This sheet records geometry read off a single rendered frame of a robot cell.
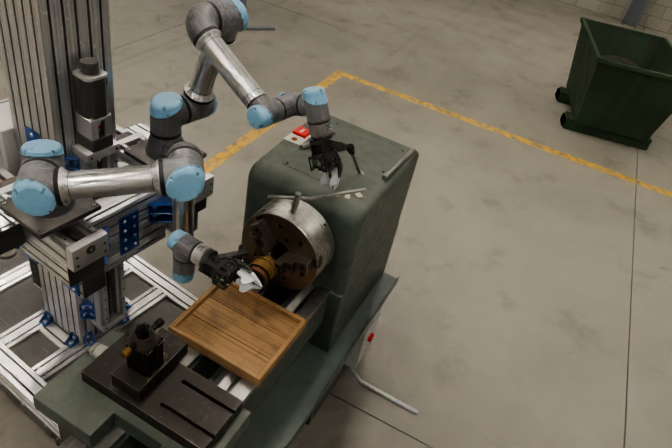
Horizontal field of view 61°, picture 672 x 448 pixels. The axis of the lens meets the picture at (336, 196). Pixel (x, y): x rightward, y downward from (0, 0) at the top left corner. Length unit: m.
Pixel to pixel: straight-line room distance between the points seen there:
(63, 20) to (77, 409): 1.16
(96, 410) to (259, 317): 0.60
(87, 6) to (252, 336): 1.20
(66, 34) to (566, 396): 2.93
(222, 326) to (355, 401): 1.16
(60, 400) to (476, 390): 2.12
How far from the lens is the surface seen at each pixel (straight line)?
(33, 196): 1.82
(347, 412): 2.96
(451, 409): 3.14
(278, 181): 2.09
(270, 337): 2.01
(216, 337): 2.00
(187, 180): 1.76
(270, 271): 1.92
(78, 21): 2.05
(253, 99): 1.81
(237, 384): 1.91
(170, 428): 1.71
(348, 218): 1.99
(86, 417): 1.80
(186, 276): 2.06
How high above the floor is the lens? 2.43
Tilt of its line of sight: 35 degrees down
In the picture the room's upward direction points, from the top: 12 degrees clockwise
